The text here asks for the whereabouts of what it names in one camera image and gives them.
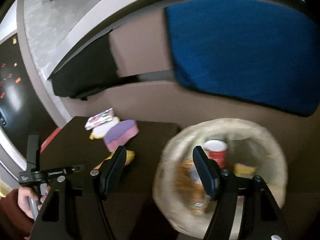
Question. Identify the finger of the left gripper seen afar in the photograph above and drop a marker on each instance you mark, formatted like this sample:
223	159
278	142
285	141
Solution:
73	169

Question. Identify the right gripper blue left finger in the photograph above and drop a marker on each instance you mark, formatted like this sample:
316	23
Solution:
111	170

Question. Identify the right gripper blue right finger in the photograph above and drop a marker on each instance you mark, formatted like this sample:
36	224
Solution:
208	171

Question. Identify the cartoon tissue pack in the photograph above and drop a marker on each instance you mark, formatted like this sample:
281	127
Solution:
99	119

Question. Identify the red sleeve left forearm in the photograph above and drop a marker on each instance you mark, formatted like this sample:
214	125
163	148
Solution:
15	224

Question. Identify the beige trash bin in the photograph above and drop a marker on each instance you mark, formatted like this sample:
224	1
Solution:
252	185

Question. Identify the person's left hand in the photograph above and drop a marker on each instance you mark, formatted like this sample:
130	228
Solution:
25	194

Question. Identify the red paper cup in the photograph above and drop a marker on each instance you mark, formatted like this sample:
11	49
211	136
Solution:
216	150

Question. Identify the purple pink sponge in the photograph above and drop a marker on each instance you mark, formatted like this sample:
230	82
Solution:
120	134

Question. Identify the black refrigerator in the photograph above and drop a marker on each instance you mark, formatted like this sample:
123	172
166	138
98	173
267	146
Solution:
22	112

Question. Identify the blue towel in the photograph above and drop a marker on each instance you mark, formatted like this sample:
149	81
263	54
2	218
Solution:
251	50

